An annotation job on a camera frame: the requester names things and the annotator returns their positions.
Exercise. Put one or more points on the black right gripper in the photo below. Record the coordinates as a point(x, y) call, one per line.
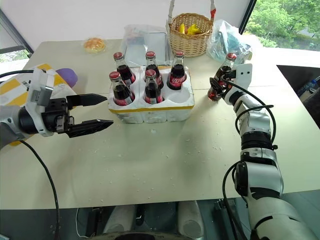
point(229, 74)

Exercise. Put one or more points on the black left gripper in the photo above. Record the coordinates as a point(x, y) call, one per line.
point(56, 112)

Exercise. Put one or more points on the glass cola bottle red cap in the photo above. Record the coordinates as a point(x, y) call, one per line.
point(121, 93)
point(152, 66)
point(124, 71)
point(177, 75)
point(220, 75)
point(152, 92)

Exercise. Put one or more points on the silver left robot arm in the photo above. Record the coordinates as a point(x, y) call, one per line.
point(10, 118)

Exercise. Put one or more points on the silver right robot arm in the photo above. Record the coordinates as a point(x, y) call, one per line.
point(260, 120)

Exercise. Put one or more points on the white foam bottle crate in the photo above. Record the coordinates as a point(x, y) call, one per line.
point(152, 113)

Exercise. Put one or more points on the white box with yellow tape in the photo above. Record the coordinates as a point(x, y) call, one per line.
point(15, 87)

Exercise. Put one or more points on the purple rounded object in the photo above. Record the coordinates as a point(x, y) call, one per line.
point(67, 76)

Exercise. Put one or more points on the clear plastic bag with items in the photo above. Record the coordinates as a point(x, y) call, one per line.
point(225, 42)

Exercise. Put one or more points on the yellow fruit in basket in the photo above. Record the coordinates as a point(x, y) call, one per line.
point(191, 29)

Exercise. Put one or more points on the bread bun in plastic wrap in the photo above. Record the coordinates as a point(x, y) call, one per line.
point(93, 44)

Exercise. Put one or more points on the clear bag with metal tin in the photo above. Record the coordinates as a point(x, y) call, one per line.
point(142, 42)

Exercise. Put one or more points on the blue labelled plastic bottle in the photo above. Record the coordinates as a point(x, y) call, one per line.
point(308, 86)

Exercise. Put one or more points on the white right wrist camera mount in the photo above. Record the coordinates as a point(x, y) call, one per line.
point(243, 75)

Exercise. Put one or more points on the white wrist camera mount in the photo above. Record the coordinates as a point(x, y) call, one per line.
point(37, 80)
point(243, 75)

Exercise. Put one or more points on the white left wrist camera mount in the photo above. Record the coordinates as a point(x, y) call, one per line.
point(37, 80)

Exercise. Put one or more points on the black window frame post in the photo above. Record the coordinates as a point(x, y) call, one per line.
point(247, 17)

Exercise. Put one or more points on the dark slanted window frame bar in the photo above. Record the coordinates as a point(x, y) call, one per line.
point(17, 35)

